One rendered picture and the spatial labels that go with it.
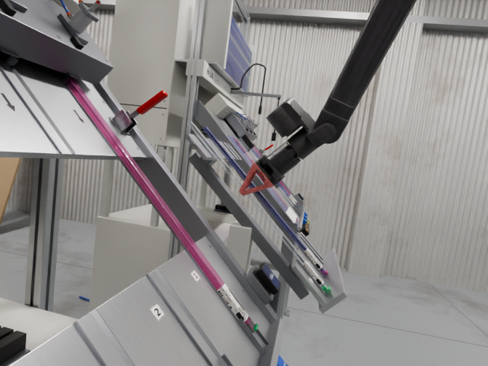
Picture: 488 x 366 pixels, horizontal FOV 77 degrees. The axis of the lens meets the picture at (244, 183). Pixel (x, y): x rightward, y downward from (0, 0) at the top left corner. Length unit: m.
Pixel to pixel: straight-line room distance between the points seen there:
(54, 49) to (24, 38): 0.04
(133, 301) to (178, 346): 0.07
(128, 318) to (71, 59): 0.40
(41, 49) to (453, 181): 3.39
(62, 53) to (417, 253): 3.36
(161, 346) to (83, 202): 3.70
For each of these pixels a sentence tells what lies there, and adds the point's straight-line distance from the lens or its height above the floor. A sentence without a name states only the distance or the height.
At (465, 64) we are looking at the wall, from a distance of 3.67.
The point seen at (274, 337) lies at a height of 0.73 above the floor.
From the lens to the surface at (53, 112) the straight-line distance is 0.50.
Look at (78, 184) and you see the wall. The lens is 4.03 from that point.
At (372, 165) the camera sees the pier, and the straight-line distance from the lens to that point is 3.15.
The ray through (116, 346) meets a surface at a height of 0.83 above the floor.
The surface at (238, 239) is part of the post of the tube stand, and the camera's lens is 0.83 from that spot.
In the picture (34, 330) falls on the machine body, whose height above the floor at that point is 0.62.
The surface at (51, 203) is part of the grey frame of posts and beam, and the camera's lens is 0.78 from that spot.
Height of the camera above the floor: 1.00
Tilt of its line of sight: 5 degrees down
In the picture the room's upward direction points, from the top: 7 degrees clockwise
